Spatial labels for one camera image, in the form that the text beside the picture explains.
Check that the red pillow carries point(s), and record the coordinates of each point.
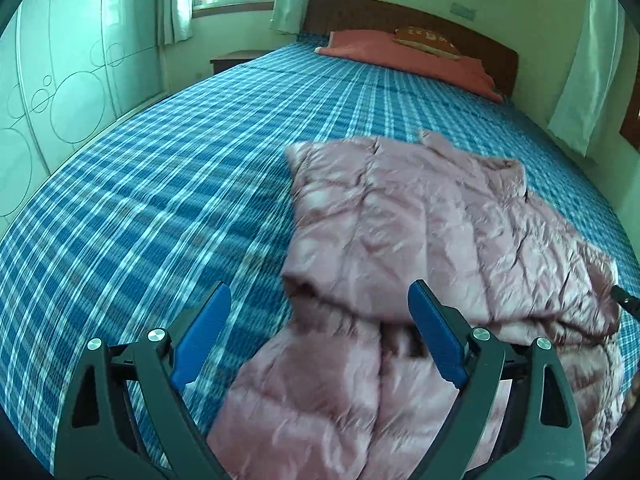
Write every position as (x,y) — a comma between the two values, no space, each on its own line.
(410,57)

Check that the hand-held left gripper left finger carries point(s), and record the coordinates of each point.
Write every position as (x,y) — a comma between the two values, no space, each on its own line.
(200,335)

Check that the pink puffer jacket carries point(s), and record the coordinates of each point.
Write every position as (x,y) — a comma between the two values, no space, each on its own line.
(400,220)

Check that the wooden nightstand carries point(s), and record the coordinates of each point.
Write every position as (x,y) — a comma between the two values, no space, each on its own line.
(235,59)

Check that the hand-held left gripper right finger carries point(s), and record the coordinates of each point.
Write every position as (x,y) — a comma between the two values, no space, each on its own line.
(436,332)

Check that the white wardrobe with circle pattern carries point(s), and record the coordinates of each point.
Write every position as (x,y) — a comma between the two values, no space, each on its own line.
(65,60)

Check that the wall socket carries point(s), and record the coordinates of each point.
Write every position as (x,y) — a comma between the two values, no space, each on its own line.
(463,10)

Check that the brown printed cushion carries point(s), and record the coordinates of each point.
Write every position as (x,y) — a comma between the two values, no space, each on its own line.
(427,40)

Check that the wooden headboard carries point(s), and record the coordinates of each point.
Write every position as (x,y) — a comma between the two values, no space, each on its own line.
(360,15)

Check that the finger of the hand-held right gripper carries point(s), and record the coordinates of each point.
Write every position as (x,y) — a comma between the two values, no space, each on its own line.
(627,301)

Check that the bed with blue plaid sheet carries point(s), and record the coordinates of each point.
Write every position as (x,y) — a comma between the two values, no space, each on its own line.
(150,185)

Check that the short white window curtain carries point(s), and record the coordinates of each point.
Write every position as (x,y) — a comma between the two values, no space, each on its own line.
(175,5)

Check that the long white curtain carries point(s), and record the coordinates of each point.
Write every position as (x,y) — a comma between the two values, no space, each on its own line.
(590,60)

